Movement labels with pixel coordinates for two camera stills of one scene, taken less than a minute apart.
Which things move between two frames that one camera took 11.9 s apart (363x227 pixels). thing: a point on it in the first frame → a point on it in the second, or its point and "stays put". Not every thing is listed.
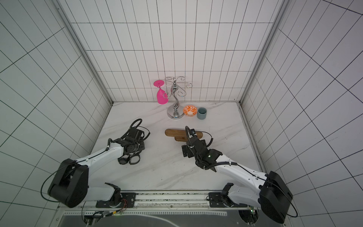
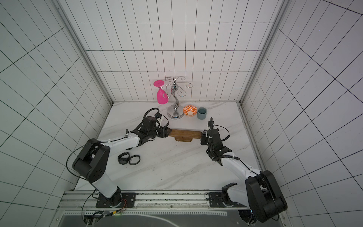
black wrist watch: (123, 161) stays put
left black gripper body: (139, 146) → (153, 132)
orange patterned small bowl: (190, 110) stays put
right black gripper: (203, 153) → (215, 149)
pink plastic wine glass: (162, 96) stays put
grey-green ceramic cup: (202, 113) stays put
